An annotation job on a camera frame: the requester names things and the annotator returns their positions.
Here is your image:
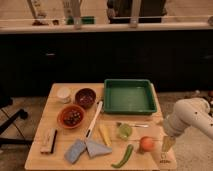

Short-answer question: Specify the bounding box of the red orange apple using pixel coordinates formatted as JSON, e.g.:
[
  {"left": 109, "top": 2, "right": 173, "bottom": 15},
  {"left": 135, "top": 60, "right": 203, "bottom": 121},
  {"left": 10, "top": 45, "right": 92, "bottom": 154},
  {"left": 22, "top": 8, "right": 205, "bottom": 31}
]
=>
[{"left": 139, "top": 136, "right": 155, "bottom": 152}]

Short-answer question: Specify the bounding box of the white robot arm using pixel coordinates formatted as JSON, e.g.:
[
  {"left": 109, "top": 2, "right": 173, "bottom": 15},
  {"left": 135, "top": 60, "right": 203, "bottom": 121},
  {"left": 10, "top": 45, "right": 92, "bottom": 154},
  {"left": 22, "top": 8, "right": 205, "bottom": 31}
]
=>
[{"left": 162, "top": 98, "right": 213, "bottom": 152}]

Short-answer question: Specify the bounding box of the purple bowl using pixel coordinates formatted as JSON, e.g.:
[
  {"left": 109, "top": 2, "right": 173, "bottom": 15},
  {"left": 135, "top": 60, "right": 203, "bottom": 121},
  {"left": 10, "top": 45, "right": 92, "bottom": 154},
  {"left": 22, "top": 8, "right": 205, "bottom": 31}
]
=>
[{"left": 75, "top": 88, "right": 96, "bottom": 109}]

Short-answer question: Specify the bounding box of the orange bowl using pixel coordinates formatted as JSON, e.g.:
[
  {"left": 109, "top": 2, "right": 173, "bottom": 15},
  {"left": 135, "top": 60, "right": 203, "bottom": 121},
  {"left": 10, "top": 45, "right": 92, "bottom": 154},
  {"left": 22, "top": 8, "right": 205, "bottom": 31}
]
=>
[{"left": 57, "top": 104, "right": 85, "bottom": 129}]

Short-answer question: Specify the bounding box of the green chili pepper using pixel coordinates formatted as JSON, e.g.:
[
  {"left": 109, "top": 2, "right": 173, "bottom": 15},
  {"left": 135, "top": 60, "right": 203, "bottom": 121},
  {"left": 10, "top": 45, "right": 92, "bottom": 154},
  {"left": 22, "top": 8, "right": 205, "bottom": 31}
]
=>
[{"left": 111, "top": 144, "right": 134, "bottom": 168}]

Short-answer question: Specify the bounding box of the green lettuce piece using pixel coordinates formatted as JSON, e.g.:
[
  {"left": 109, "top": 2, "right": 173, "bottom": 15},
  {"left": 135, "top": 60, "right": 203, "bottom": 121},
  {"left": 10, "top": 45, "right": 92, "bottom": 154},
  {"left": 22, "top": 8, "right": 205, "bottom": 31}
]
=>
[{"left": 117, "top": 123, "right": 133, "bottom": 141}]

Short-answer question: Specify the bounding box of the green plastic tray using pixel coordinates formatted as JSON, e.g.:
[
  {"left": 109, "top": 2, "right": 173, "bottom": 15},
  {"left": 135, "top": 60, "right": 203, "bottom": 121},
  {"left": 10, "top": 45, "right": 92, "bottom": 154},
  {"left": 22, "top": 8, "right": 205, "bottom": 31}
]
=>
[{"left": 103, "top": 79, "right": 157, "bottom": 115}]

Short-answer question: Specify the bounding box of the grey blue cloth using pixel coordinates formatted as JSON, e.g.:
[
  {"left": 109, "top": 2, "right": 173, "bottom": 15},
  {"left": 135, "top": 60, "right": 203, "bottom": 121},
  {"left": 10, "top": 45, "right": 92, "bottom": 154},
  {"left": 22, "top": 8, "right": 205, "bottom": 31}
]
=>
[{"left": 85, "top": 139, "right": 112, "bottom": 158}]

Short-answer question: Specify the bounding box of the blue sponge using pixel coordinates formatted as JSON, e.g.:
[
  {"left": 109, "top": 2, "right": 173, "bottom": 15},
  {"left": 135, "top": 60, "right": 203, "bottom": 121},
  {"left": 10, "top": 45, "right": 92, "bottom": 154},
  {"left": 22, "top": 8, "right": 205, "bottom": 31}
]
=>
[{"left": 64, "top": 139, "right": 86, "bottom": 164}]

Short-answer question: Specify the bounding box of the small white cup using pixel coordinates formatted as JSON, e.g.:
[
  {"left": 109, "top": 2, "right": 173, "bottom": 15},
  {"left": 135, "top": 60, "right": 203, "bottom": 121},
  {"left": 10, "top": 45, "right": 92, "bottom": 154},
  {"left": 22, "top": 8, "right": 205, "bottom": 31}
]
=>
[{"left": 57, "top": 87, "right": 71, "bottom": 104}]

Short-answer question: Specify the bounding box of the wooden black brush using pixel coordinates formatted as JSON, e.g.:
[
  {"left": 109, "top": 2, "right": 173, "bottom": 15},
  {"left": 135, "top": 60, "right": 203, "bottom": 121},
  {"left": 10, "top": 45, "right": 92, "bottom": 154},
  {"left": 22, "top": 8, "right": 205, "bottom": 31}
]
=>
[{"left": 40, "top": 128, "right": 57, "bottom": 154}]

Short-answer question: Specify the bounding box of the black chair base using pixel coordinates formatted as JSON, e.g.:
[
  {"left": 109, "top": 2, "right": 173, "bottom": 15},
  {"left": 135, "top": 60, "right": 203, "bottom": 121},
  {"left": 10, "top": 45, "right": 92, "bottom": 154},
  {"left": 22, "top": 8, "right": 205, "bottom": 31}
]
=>
[{"left": 0, "top": 96, "right": 34, "bottom": 148}]

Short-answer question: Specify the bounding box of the white handled knife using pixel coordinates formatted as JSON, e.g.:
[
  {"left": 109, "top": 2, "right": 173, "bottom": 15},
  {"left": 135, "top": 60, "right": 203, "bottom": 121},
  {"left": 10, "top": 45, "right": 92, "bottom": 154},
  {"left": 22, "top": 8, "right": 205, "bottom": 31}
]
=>
[{"left": 86, "top": 101, "right": 103, "bottom": 138}]

